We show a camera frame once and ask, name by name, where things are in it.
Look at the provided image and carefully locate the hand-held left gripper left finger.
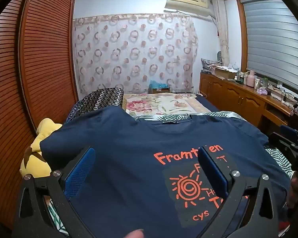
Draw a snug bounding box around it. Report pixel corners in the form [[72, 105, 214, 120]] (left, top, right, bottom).
[[18, 147, 97, 238]]

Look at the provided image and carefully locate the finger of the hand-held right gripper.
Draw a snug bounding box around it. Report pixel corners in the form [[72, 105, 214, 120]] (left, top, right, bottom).
[[268, 125, 298, 158]]

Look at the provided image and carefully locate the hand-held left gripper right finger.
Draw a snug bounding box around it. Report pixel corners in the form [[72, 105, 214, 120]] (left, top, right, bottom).
[[197, 147, 282, 238]]

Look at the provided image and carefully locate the navy printed t-shirt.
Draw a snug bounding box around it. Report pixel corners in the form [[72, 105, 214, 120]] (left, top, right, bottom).
[[40, 107, 292, 238]]

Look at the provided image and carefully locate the person's left hand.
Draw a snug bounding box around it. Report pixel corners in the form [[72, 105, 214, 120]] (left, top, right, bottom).
[[124, 229, 145, 238]]

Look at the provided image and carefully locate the white power strip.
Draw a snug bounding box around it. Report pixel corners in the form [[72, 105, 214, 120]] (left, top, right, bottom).
[[268, 85, 297, 103]]

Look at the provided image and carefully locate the yellow plush toy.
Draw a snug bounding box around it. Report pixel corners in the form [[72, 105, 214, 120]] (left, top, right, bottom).
[[19, 118, 65, 179]]

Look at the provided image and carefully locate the green leaf-print blanket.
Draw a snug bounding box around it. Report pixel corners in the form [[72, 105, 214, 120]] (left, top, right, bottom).
[[46, 111, 293, 237]]

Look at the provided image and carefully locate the long wooden cabinet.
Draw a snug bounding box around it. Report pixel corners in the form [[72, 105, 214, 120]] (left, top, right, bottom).
[[199, 71, 298, 129]]

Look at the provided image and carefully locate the pink bottle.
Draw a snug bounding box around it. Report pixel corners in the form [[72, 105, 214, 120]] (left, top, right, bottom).
[[246, 71, 256, 87]]

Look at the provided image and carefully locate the folded dark circle-pattern blanket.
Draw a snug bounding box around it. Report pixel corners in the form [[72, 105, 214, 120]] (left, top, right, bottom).
[[65, 87, 125, 126]]

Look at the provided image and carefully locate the floral quilt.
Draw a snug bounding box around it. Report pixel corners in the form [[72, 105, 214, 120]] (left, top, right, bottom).
[[123, 92, 211, 116]]

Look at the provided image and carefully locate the open cardboard box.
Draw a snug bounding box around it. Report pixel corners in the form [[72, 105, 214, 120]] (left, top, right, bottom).
[[214, 66, 236, 80]]

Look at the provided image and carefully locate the grey window blind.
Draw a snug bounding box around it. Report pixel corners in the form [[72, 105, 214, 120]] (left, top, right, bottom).
[[242, 0, 298, 90]]

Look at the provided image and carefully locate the cardboard box with blue cloth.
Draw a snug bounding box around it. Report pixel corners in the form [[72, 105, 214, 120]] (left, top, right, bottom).
[[149, 79, 170, 94]]

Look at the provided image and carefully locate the patterned cloth bundle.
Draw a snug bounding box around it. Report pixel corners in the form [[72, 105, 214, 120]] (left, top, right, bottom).
[[201, 58, 223, 73]]

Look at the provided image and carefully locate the beige window curtain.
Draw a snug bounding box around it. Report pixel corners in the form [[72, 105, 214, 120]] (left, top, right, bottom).
[[212, 0, 230, 66]]

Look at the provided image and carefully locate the sheer circle-pattern curtain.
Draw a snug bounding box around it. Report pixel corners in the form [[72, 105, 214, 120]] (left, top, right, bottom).
[[73, 13, 198, 95]]

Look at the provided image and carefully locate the cream air conditioner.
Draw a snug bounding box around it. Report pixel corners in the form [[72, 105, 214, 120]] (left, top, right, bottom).
[[165, 0, 212, 18]]

